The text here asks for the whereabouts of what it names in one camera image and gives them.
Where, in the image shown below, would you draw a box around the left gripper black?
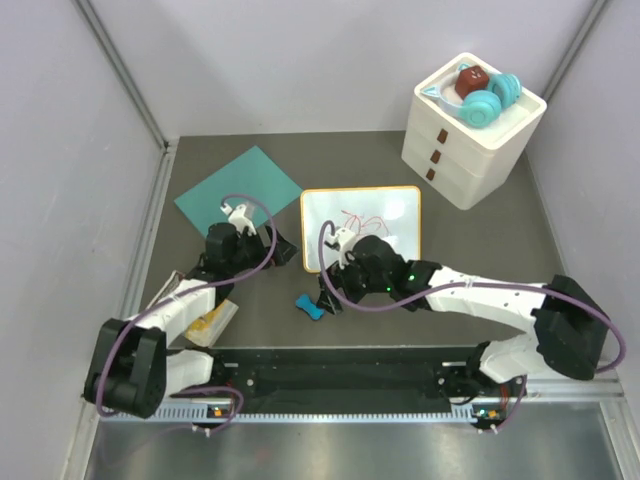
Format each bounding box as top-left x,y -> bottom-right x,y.
227,223 -> 299,275

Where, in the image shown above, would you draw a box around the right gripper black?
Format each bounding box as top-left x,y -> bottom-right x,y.
317,254 -> 392,317

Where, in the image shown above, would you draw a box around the blue bone-shaped eraser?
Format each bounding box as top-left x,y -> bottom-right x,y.
295,294 -> 325,321

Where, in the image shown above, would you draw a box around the yellow framed whiteboard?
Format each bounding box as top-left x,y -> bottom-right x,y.
300,185 -> 422,273

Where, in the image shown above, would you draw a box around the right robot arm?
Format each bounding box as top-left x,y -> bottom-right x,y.
317,229 -> 609,396

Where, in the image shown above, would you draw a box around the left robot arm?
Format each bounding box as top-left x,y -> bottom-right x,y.
83,223 -> 298,419

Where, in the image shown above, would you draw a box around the teal paper sheet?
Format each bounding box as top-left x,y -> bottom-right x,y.
174,146 -> 302,237

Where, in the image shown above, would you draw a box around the yellow packaged book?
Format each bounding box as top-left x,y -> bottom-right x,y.
147,270 -> 239,348

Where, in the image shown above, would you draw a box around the teal cat-ear headphones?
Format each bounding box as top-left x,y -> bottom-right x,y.
420,72 -> 522,129

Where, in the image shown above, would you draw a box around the brown cube toy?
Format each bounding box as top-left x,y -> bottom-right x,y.
454,65 -> 490,100

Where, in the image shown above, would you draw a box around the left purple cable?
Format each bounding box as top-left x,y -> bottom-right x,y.
95,193 -> 277,419

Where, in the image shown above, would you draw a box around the purple cable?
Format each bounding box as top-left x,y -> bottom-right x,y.
317,220 -> 628,374
95,193 -> 277,419

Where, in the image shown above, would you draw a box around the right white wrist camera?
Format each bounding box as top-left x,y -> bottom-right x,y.
324,227 -> 359,269

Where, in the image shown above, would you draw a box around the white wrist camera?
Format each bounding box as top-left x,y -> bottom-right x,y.
324,227 -> 359,269
228,203 -> 257,236

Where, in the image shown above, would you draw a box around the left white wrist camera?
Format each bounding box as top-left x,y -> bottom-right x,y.
228,203 -> 257,236

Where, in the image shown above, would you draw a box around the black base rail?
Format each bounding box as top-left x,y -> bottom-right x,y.
169,347 -> 529,401

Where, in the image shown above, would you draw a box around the grey cable duct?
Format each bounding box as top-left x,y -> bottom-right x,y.
99,403 -> 506,422

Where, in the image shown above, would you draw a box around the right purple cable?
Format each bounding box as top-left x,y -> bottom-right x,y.
317,220 -> 628,374

